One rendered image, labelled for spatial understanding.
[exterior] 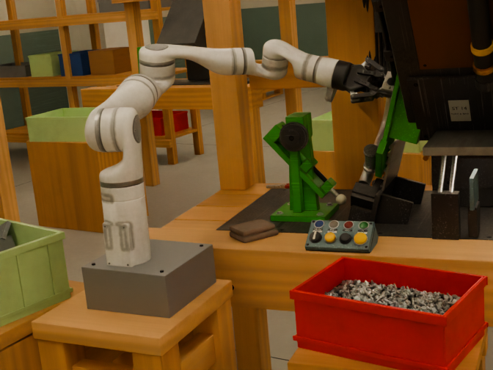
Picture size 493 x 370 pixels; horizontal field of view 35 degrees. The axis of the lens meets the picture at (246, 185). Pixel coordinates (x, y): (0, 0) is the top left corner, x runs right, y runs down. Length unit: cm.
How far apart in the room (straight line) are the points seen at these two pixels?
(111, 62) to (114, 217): 608
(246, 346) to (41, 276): 96
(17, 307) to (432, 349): 97
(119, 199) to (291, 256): 43
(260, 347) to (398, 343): 126
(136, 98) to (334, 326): 68
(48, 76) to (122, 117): 663
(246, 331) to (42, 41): 838
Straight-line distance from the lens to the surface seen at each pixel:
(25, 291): 192
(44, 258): 193
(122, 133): 161
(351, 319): 148
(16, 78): 854
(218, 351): 181
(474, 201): 183
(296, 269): 181
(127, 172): 162
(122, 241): 166
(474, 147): 170
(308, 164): 202
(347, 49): 229
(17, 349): 191
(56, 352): 173
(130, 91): 178
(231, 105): 243
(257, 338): 265
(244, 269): 186
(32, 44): 1058
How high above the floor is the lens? 148
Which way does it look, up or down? 14 degrees down
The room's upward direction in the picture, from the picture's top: 5 degrees counter-clockwise
